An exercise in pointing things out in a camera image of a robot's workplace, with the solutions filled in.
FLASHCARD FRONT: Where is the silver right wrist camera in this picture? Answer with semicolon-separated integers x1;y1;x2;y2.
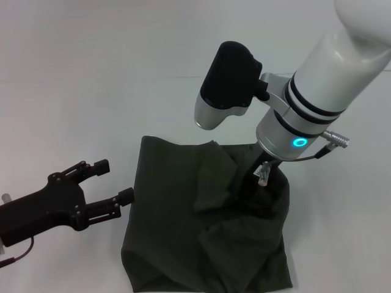
194;40;270;131

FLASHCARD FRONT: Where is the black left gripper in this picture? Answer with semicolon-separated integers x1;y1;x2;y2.
0;158;136;248

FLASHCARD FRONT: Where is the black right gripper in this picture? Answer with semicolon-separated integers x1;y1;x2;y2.
243;145;282;200

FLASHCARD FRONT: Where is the left wrist cable with plug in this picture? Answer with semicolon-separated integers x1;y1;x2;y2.
0;192;35;265

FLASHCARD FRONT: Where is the dark green FREE shirt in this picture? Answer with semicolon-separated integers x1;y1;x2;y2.
120;135;293;293

